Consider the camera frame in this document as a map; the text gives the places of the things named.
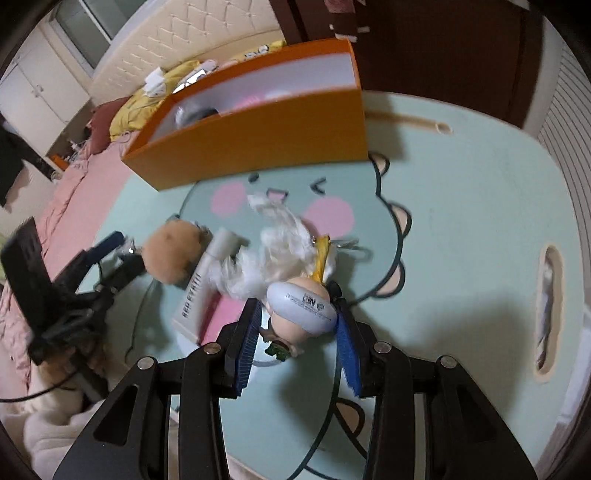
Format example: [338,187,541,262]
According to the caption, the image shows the white wardrobe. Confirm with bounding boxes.
[0,18,93,158]

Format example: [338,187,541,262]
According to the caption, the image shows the brown plush toy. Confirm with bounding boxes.
[141,220,213,284]

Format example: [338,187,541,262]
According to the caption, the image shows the pink quilt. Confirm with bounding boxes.
[0,138,134,384]

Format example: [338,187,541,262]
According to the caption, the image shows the cream tufted bed headboard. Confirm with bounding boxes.
[90,0,287,100]

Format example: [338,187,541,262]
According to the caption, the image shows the grey window pane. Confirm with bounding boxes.
[48,0,122,70]

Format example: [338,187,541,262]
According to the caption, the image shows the black cable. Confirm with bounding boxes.
[0,369,85,403]

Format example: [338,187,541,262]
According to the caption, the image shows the yellow blanket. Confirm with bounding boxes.
[110,58,232,144]

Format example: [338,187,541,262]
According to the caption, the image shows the orange cardboard box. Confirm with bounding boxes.
[121,38,370,192]

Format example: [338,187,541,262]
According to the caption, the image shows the yellow printed pillow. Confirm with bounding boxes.
[231,39,287,63]

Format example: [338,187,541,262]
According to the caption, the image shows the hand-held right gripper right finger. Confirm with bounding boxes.
[330,295,539,480]

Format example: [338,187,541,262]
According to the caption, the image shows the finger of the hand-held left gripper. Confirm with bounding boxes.
[60,231,126,291]
[95,251,148,296]

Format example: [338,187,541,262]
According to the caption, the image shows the teal cartoon print desktop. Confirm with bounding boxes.
[90,90,583,480]

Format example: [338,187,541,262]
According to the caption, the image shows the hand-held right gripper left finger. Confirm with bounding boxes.
[53,298,264,480]

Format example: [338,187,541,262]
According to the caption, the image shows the dark cloth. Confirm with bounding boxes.
[0,124,34,208]

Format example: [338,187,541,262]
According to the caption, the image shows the white charger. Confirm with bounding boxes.
[143,67,170,96]

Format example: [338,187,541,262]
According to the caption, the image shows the white fleece clothing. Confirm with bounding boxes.
[18,369,109,467]

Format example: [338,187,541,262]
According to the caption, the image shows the white cosmetic tube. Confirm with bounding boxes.
[172,227,250,344]

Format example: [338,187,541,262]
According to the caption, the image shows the white-haired doll keychain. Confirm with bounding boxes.
[208,194,371,365]

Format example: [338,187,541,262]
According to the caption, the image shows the black small object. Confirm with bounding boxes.
[175,104,221,128]

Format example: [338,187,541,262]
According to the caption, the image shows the dark brown door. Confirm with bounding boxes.
[270,0,546,130]

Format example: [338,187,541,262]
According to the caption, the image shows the dark red pillow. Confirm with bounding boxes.
[88,99,127,153]

